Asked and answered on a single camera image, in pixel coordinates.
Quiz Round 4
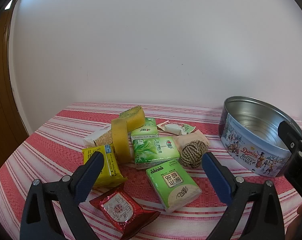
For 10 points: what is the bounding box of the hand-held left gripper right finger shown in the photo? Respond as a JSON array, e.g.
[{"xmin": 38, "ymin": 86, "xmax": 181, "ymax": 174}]
[{"xmin": 202, "ymin": 152, "xmax": 286, "ymax": 240}]

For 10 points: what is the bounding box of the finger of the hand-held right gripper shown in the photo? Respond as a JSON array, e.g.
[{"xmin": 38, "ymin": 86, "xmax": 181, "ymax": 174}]
[{"xmin": 278, "ymin": 121, "xmax": 302, "ymax": 156}]

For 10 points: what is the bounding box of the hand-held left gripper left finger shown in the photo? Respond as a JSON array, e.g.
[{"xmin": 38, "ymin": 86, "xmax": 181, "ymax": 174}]
[{"xmin": 20, "ymin": 151, "xmax": 105, "ymax": 240}]

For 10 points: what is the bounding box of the yellow snack packet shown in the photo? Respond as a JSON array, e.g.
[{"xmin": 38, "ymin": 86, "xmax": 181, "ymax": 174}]
[{"xmin": 81, "ymin": 144, "xmax": 128, "ymax": 188}]

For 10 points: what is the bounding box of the woven rope ball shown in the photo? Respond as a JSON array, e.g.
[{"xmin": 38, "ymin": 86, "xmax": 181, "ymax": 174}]
[{"xmin": 178, "ymin": 141, "xmax": 209, "ymax": 168}]

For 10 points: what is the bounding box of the white and beige packet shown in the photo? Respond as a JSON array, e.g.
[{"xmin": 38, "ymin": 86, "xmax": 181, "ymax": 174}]
[{"xmin": 83, "ymin": 126, "xmax": 112, "ymax": 147}]

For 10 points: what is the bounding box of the bent yellow sponge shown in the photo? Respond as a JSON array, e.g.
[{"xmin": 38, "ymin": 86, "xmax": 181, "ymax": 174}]
[{"xmin": 111, "ymin": 119, "xmax": 131, "ymax": 165}]

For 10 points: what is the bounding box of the pale green tissue pack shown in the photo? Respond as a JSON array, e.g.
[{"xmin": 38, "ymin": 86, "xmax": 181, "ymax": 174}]
[{"xmin": 145, "ymin": 159, "xmax": 202, "ymax": 214}]

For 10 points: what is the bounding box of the round blue cookie tin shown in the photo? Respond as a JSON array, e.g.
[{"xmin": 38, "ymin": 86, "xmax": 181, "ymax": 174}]
[{"xmin": 219, "ymin": 95, "xmax": 302, "ymax": 178}]

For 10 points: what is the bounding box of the red foil snack packet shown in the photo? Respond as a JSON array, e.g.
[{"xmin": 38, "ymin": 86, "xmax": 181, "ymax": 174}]
[{"xmin": 89, "ymin": 184, "xmax": 161, "ymax": 233}]

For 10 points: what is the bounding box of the beige paper packet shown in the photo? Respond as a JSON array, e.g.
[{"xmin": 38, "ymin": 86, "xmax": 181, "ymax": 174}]
[{"xmin": 172, "ymin": 129, "xmax": 210, "ymax": 148}]

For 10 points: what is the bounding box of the white and pink snack packet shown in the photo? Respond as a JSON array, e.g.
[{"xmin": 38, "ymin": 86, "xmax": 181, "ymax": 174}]
[{"xmin": 157, "ymin": 120, "xmax": 196, "ymax": 135}]

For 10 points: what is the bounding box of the large green leaf tissue pack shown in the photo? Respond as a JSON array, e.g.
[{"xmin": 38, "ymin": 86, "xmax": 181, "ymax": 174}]
[{"xmin": 132, "ymin": 137, "xmax": 181, "ymax": 170}]

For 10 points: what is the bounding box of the small green leaf tissue pack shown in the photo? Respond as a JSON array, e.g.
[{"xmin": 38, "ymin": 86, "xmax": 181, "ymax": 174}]
[{"xmin": 130, "ymin": 117, "xmax": 158, "ymax": 142}]

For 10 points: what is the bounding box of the red striped tablecloth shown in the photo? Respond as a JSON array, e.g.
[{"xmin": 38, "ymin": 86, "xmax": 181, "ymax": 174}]
[{"xmin": 0, "ymin": 102, "xmax": 302, "ymax": 240}]

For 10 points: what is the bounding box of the wooden door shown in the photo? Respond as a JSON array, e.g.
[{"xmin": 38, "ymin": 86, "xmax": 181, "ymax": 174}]
[{"xmin": 0, "ymin": 7, "xmax": 29, "ymax": 180}]

